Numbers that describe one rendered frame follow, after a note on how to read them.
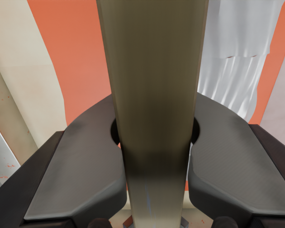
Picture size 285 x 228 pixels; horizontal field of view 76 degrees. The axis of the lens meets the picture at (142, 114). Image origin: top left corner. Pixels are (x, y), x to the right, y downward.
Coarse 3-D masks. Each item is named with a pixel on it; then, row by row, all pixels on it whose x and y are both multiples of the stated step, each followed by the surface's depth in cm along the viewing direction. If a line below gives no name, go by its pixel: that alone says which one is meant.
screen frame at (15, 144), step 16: (0, 80) 18; (0, 96) 18; (0, 112) 18; (16, 112) 20; (0, 128) 18; (16, 128) 20; (0, 144) 18; (16, 144) 20; (32, 144) 22; (0, 160) 20; (16, 160) 20; (0, 176) 21; (192, 208) 31; (112, 224) 29; (192, 224) 29; (208, 224) 28
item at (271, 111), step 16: (64, 64) 17; (80, 64) 17; (96, 64) 17; (272, 64) 17; (64, 80) 18; (80, 80) 18; (96, 80) 18; (272, 80) 18; (64, 96) 19; (80, 96) 19; (96, 96) 19; (272, 96) 19; (80, 112) 20; (256, 112) 20; (272, 112) 20; (272, 128) 21
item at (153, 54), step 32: (96, 0) 5; (128, 0) 4; (160, 0) 4; (192, 0) 4; (128, 32) 5; (160, 32) 5; (192, 32) 5; (128, 64) 5; (160, 64) 5; (192, 64) 5; (128, 96) 6; (160, 96) 6; (192, 96) 6; (128, 128) 7; (160, 128) 7; (192, 128) 7; (128, 160) 8; (160, 160) 7; (128, 192) 10; (160, 192) 9; (160, 224) 10
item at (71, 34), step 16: (32, 0) 15; (48, 0) 15; (64, 0) 15; (80, 0) 15; (48, 16) 15; (64, 16) 15; (80, 16) 15; (96, 16) 15; (48, 32) 16; (64, 32) 16; (80, 32) 16; (96, 32) 16; (48, 48) 17; (64, 48) 17; (80, 48) 17; (96, 48) 17; (272, 48) 16
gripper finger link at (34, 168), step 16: (48, 144) 7; (32, 160) 7; (48, 160) 7; (16, 176) 6; (32, 176) 6; (0, 192) 6; (16, 192) 6; (32, 192) 6; (0, 208) 5; (16, 208) 5; (0, 224) 5; (16, 224) 5; (32, 224) 5; (48, 224) 5; (64, 224) 5
